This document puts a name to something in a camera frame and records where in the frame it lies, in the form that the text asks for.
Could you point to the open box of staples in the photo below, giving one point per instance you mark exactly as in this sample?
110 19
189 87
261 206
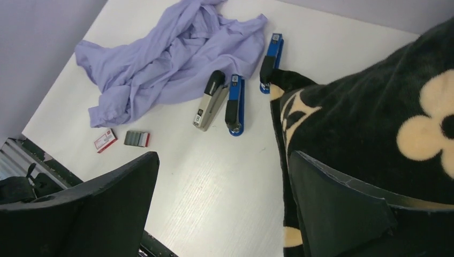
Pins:
137 139

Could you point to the lavender crumpled cloth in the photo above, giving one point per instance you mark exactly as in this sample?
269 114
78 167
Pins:
172 63

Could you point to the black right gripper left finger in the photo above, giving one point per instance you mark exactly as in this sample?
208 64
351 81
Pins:
104 216

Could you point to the black floral blanket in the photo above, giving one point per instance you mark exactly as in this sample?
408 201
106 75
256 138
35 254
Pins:
390 125

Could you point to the beige and black stapler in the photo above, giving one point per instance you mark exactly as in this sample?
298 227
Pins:
214 95

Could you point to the blue stapler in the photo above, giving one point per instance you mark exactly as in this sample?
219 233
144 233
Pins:
234 113
271 61

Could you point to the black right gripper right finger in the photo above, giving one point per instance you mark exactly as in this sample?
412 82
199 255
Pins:
340 215

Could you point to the red white staple box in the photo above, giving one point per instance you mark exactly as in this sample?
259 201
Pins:
105 140

